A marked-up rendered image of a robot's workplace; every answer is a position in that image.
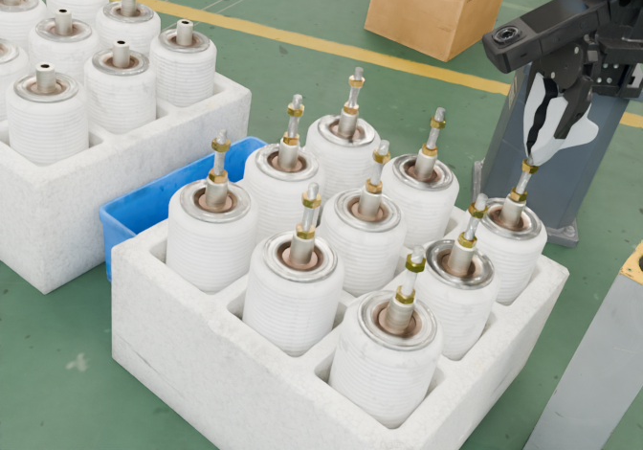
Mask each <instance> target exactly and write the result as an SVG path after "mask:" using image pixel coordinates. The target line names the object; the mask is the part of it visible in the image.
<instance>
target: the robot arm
mask: <svg viewBox="0 0 643 450"><path fill-rule="evenodd" d="M482 43H483V47H484V50H485V53H486V55H487V57H488V58H489V60H490V61H491V62H492V63H493V64H494V65H495V66H496V67H497V68H498V69H499V70H500V71H501V72H502V73H503V74H509V73H511V72H513V71H515V70H517V69H519V68H521V67H522V66H524V65H526V64H528V63H530V62H532V64H531V67H530V70H529V74H528V80H527V86H526V92H525V99H524V104H525V109H524V118H523V131H524V146H525V151H526V156H527V157H529V154H530V152H531V153H532V159H533V164H534V166H540V165H541V164H543V163H545V162H546V161H548V160H549V159H550V158H551V157H552V156H553V155H554V154H555V153H556V152H557V151H558V150H559V149H562V148H566V147H570V146H577V145H582V144H586V143H589V142H590V141H592V140H593V139H594V138H595V137H596V135H597V132H598V126H597V125H596V124H594V123H593V122H591V121H590V120H588V118H587V115H588V111H589V109H590V106H591V101H592V93H597V94H598V95H604V96H615V95H616V94H618V93H619V94H618V97H619V98H639V95H640V93H641V91H642V89H643V78H642V80H641V81H640V83H639V86H638V87H634V86H628V84H629V85H632V84H633V81H634V79H635V75H633V71H634V69H635V67H636V65H637V63H643V0H551V1H549V2H547V3H545V4H543V5H541V6H539V7H537V8H536V9H534V10H532V11H529V12H527V13H525V14H523V15H521V16H519V17H517V18H515V19H513V20H511V21H509V22H507V23H505V24H503V25H501V26H499V27H497V28H495V29H494V30H492V31H491V32H489V33H487V34H484V35H483V37H482ZM619 91H620V92H619Z"/></svg>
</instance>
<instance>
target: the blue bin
mask: <svg viewBox="0 0 643 450"><path fill-rule="evenodd" d="M267 145H268V144H267V143H265V142H263V141H261V140H260V139H258V138H257V137H252V136H251V137H245V138H243V139H241V140H239V141H236V142H234V143H232V144H231V147H230V149H229V151H227V152H226V153H225V162H224V170H225V171H226V172H227V173H228V179H229V181H230V182H233V183H236V182H238V181H240V180H242V179H244V172H245V164H246V161H247V159H248V158H249V156H250V155H251V154H252V153H254V152H255V151H256V150H258V149H260V148H262V147H264V146H267ZM214 159H215V152H213V153H211V154H209V155H207V156H204V157H202V158H200V159H198V160H196V161H194V162H192V163H190V164H187V165H185V166H183V167H181V168H179V169H176V170H175V171H172V172H170V173H168V174H166V175H164V176H162V177H160V178H158V179H155V180H153V181H151V182H149V183H147V184H145V185H143V186H141V187H138V188H137V189H135V190H133V191H130V192H128V193H126V194H123V195H121V196H119V197H117V198H115V199H113V200H111V201H109V202H106V203H104V204H103V205H101V206H100V208H99V216H100V221H101V222H102V226H103V238H104V250H105V262H106V274H107V279H108V280H109V281H110V282H111V283H112V248H113V247H115V246H117V245H119V244H120V243H122V242H124V241H126V240H128V239H130V238H134V237H135V236H137V235H138V234H139V233H141V232H143V231H145V230H147V229H149V228H151V227H153V226H155V225H157V224H158V223H160V222H162V221H164V220H166V219H168V214H169V202H170V200H171V198H172V196H173V195H174V194H175V193H176V192H177V191H178V190H180V189H181V188H182V187H184V186H185V185H187V184H190V183H192V182H194V181H197V180H201V179H207V178H208V176H209V172H210V171H211V169H213V168H214Z"/></svg>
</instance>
